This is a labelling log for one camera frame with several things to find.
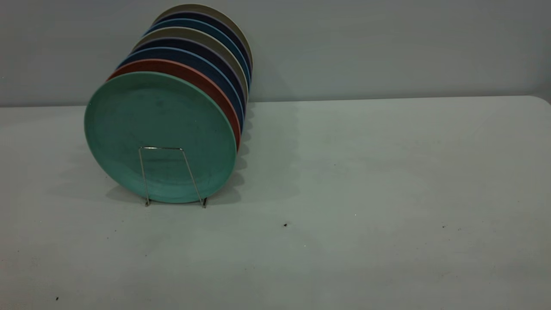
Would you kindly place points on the green round plate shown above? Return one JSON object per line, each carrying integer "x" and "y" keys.
{"x": 159, "y": 129}

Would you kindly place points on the pink round plate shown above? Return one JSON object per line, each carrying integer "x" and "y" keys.
{"x": 181, "y": 69}

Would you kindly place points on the dark purple round plate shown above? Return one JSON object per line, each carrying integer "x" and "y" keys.
{"x": 187, "y": 43}
{"x": 196, "y": 15}

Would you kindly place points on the beige round plate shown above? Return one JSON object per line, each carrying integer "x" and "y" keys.
{"x": 200, "y": 7}
{"x": 187, "y": 33}

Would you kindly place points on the teal blue round plate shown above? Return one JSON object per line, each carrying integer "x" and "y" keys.
{"x": 191, "y": 23}

